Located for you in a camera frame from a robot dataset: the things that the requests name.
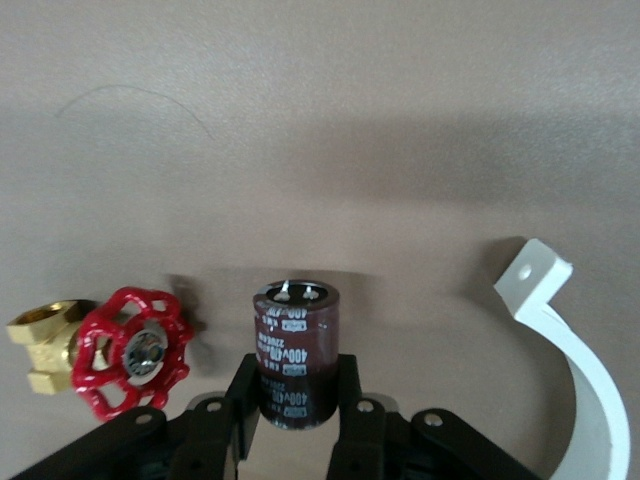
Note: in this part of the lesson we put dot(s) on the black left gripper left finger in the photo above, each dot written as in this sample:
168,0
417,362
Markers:
200,440

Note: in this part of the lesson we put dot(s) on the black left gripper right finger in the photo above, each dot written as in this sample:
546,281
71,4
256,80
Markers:
380,440

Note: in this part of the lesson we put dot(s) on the small black connector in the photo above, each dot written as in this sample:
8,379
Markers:
295,350

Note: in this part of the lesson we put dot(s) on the brass valve red handwheel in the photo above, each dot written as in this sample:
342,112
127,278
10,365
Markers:
130,350

